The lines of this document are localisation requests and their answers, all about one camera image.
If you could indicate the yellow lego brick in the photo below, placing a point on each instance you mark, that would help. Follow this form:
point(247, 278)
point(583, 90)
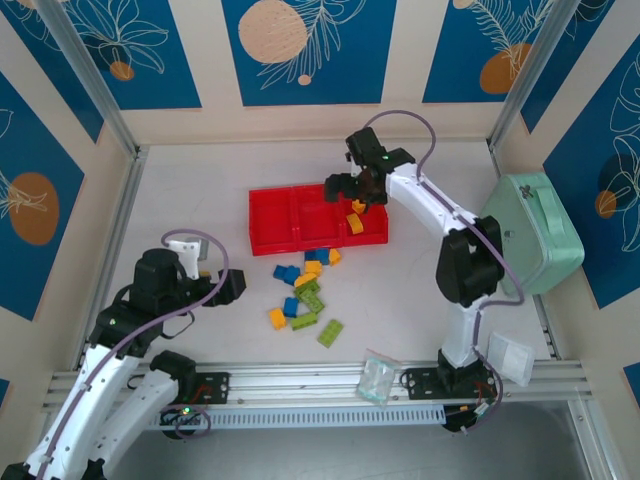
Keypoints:
point(305, 279)
point(358, 206)
point(356, 225)
point(313, 268)
point(277, 320)
point(335, 257)

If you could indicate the green lego brick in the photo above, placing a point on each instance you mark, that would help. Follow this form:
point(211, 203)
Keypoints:
point(303, 322)
point(306, 291)
point(331, 333)
point(312, 302)

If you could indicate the black arm base clamp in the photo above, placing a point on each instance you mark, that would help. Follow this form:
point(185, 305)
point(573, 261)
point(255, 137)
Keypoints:
point(455, 425)
point(175, 432)

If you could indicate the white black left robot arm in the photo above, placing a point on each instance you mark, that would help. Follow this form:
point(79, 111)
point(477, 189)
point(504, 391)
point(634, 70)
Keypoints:
point(145, 405)

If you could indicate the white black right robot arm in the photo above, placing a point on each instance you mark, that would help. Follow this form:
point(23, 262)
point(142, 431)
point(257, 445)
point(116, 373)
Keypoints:
point(462, 335)

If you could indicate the clear plastic bag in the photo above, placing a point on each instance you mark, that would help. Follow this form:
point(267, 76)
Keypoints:
point(376, 380)

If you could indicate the mint green zip case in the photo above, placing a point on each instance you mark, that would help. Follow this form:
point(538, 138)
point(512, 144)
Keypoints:
point(540, 235)

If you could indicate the white plastic bag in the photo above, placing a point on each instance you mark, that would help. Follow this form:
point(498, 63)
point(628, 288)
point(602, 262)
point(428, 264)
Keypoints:
point(512, 357)

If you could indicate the wide aluminium frame rail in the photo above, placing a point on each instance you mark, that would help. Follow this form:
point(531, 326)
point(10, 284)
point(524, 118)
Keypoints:
point(300, 380)

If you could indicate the aluminium frame post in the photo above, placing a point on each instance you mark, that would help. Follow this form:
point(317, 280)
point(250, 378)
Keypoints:
point(90, 75)
point(533, 75)

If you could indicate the aluminium frame leg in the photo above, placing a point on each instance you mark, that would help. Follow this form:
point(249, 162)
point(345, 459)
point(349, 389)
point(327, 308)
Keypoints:
point(590, 445)

